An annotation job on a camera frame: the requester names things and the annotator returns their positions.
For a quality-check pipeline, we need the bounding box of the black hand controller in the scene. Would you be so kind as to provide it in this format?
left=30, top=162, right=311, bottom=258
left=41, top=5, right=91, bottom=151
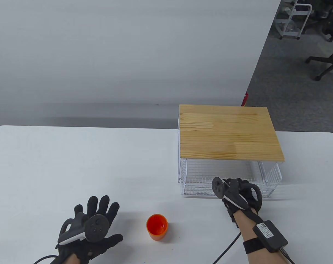
left=56, top=214, right=109, bottom=245
left=212, top=177, right=263, bottom=212

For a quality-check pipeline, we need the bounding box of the black left hand controller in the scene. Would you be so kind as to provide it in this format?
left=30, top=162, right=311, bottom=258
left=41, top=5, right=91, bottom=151
left=56, top=214, right=109, bottom=245

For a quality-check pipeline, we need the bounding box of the orange plastic cup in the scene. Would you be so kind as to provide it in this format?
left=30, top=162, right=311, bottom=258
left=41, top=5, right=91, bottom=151
left=146, top=214, right=168, bottom=241

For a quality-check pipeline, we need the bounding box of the black cable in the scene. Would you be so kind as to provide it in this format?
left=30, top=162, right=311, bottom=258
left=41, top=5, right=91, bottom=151
left=279, top=247, right=297, bottom=264
left=212, top=232, right=242, bottom=264
left=33, top=255, right=58, bottom=264

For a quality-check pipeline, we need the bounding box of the white mesh sliding drawer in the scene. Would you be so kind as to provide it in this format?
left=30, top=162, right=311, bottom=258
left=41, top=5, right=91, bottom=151
left=180, top=159, right=282, bottom=198

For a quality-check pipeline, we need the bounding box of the person's right hand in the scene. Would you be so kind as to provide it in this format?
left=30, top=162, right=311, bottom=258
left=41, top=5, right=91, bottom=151
left=222, top=178, right=264, bottom=228

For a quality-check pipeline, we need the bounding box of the black right hand controller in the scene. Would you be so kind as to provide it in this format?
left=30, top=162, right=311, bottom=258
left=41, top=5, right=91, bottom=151
left=212, top=177, right=263, bottom=212

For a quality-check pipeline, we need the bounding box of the black wrist sensor box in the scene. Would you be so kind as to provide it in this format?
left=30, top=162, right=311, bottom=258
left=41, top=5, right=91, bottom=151
left=252, top=220, right=289, bottom=253

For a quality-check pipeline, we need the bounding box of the white utility cart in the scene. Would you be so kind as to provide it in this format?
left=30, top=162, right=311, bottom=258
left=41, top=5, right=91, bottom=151
left=274, top=0, right=313, bottom=40

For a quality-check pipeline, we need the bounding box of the person's left hand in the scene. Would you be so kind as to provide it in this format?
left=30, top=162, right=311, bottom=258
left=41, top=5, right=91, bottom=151
left=52, top=195, right=124, bottom=264

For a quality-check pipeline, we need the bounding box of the black wrist strap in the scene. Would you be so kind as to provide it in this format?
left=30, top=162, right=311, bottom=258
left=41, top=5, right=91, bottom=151
left=242, top=239, right=264, bottom=254

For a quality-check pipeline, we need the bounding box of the white wire rack wooden top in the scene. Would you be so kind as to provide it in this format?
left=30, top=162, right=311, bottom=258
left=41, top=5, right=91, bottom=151
left=178, top=104, right=285, bottom=183

